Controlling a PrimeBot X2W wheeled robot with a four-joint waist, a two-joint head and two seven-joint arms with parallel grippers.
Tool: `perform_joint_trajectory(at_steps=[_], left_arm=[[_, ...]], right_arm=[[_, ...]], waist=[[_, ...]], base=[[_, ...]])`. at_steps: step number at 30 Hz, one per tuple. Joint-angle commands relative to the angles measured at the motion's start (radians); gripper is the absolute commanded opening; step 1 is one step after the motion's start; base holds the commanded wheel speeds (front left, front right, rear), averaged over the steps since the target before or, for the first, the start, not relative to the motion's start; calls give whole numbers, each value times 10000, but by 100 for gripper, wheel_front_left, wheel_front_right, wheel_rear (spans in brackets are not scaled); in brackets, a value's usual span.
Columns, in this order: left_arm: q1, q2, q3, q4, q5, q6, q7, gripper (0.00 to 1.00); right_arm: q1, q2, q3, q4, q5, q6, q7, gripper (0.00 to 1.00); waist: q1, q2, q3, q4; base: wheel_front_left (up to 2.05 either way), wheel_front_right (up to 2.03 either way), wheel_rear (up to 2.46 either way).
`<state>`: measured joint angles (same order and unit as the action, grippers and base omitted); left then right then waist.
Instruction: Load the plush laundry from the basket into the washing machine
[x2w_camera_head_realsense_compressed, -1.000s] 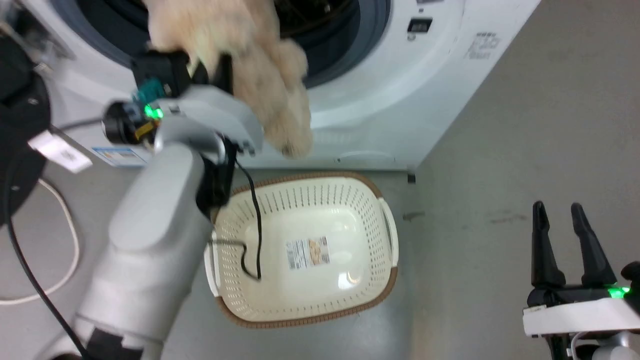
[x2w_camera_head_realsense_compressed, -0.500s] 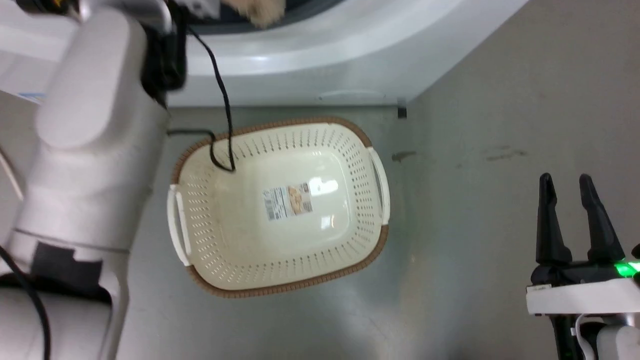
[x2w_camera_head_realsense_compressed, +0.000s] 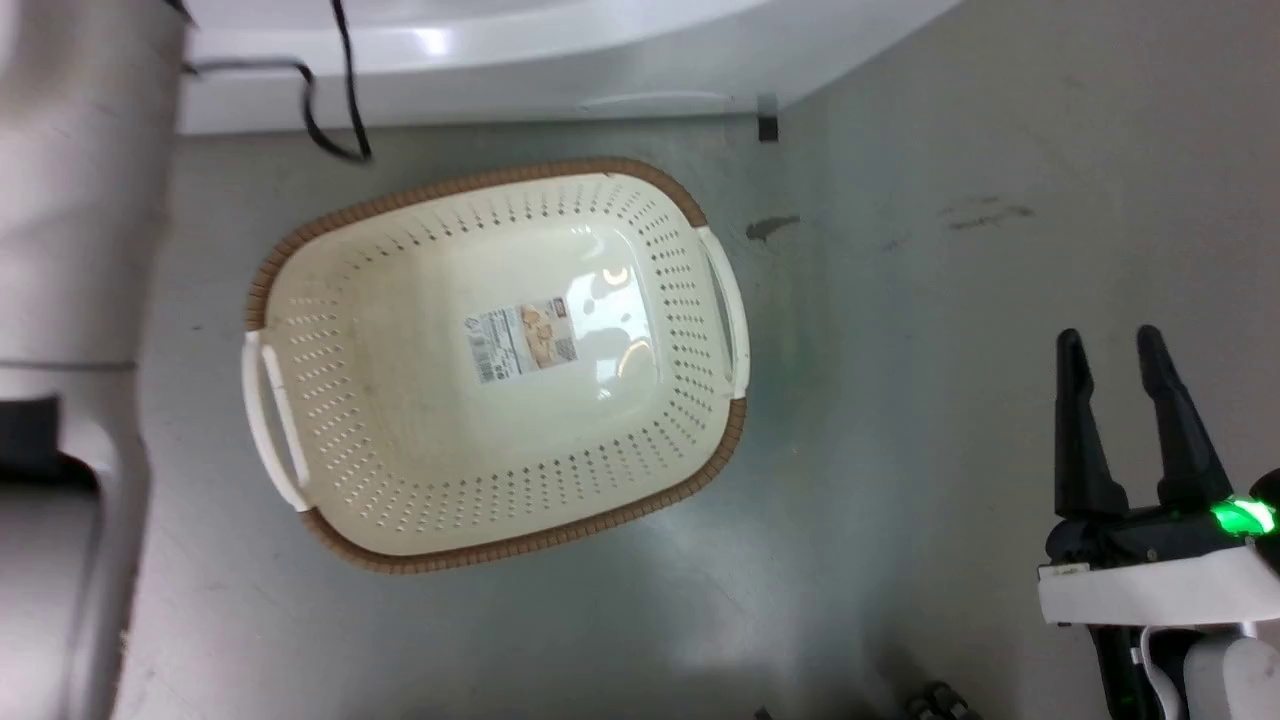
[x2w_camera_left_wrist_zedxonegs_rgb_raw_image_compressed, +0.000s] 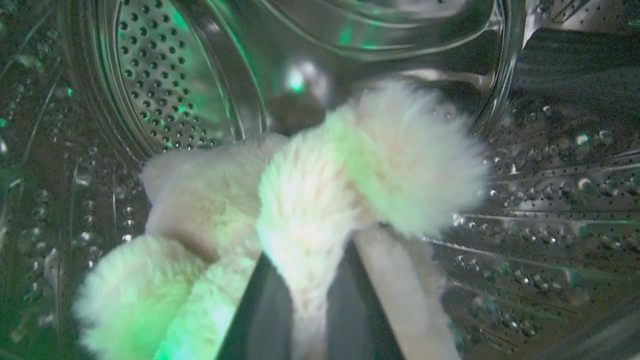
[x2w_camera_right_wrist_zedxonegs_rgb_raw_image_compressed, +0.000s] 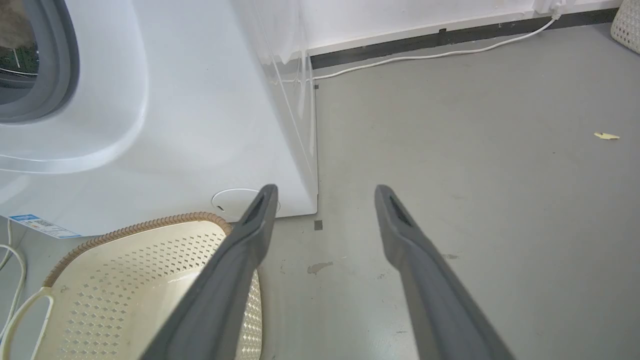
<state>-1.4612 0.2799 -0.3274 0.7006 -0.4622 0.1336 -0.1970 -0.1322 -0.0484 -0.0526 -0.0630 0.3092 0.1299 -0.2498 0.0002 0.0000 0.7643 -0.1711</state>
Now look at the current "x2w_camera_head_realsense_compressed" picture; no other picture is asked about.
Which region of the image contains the cream perforated laundry basket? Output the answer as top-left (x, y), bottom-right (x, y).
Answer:
top-left (242, 156), bottom-right (751, 575)

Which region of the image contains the printed product label sticker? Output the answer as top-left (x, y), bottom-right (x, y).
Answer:
top-left (468, 298), bottom-right (578, 385)

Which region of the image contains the white washing machine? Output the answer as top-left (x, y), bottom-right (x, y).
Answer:
top-left (178, 0), bottom-right (963, 137)

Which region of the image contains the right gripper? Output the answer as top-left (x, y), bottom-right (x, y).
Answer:
top-left (1037, 325), bottom-right (1280, 630)

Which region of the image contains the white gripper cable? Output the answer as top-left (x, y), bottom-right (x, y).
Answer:
top-left (1138, 627), bottom-right (1183, 720)

